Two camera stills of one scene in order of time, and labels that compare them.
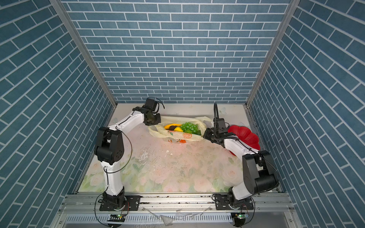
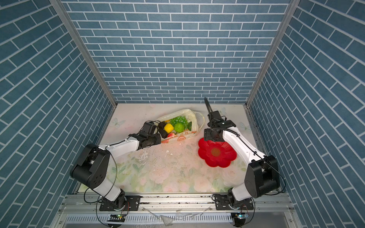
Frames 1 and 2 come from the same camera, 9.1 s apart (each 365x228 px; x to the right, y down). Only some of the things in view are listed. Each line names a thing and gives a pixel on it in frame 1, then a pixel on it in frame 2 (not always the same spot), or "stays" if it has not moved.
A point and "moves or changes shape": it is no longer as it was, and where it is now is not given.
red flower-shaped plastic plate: (246, 135) -> (215, 153)
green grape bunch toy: (191, 128) -> (180, 119)
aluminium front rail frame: (273, 210) stays
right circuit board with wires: (239, 218) stays
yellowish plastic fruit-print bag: (158, 130) moves or changes shape
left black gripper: (158, 120) -> (158, 138)
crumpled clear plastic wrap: (168, 219) stays
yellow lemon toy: (178, 129) -> (168, 128)
